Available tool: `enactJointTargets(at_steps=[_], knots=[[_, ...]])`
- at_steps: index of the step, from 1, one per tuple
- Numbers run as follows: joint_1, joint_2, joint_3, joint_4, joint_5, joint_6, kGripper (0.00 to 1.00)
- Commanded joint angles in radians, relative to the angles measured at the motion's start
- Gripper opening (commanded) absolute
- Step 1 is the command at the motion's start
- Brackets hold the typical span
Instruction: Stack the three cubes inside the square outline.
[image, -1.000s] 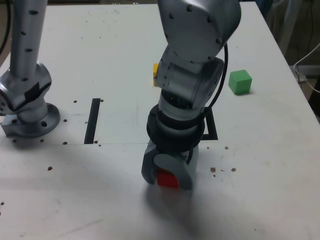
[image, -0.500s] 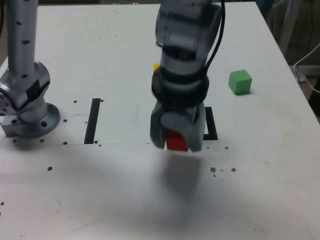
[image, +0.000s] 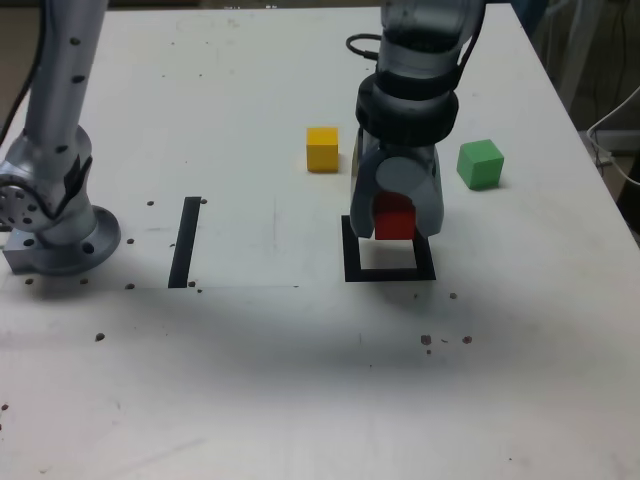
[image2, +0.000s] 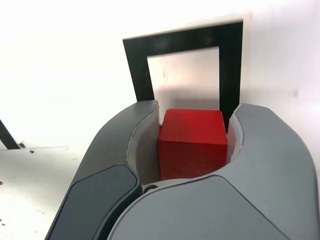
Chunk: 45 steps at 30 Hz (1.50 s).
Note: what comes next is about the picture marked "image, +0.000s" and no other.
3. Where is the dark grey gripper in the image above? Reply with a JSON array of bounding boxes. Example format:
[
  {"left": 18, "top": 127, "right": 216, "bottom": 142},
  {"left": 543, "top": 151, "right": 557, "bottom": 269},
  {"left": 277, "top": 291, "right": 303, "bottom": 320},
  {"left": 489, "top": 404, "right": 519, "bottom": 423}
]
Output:
[{"left": 348, "top": 127, "right": 447, "bottom": 240}]

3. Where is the red cube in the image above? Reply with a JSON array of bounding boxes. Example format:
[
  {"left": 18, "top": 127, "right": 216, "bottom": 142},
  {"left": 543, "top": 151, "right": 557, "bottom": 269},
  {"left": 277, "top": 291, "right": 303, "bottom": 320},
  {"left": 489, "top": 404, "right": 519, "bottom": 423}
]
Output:
[{"left": 373, "top": 192, "right": 419, "bottom": 241}]

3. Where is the yellow cube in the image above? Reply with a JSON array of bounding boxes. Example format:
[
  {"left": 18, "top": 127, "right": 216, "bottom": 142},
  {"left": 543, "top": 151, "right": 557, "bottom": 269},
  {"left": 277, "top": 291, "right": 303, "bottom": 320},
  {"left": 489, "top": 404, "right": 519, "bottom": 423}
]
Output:
[{"left": 305, "top": 126, "right": 341, "bottom": 174}]

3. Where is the green cube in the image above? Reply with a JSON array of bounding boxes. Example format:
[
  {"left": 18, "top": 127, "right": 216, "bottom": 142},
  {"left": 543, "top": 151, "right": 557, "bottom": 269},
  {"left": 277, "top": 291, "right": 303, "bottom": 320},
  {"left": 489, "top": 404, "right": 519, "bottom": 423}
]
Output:
[{"left": 455, "top": 139, "right": 505, "bottom": 192}]

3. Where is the black tape square outline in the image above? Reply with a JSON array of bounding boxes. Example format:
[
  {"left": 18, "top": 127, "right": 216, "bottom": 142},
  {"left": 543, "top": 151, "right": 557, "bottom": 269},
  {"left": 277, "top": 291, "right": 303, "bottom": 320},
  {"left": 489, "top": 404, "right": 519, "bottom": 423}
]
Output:
[{"left": 341, "top": 213, "right": 437, "bottom": 283}]

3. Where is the black tape strip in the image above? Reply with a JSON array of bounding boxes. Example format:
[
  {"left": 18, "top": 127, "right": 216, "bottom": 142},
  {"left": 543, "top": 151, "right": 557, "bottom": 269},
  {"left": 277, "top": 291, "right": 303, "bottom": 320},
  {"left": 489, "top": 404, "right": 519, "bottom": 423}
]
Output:
[{"left": 167, "top": 196, "right": 202, "bottom": 290}]

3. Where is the grey background furniture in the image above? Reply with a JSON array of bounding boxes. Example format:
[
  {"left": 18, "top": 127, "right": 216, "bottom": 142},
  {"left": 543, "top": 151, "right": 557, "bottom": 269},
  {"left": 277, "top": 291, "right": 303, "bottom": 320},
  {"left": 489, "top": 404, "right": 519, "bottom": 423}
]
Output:
[{"left": 517, "top": 0, "right": 601, "bottom": 121}]

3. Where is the white cable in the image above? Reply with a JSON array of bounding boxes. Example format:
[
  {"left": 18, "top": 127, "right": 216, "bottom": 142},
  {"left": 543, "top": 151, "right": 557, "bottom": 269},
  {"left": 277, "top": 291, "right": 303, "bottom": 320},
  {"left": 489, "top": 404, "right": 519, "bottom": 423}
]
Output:
[{"left": 585, "top": 84, "right": 640, "bottom": 187}]

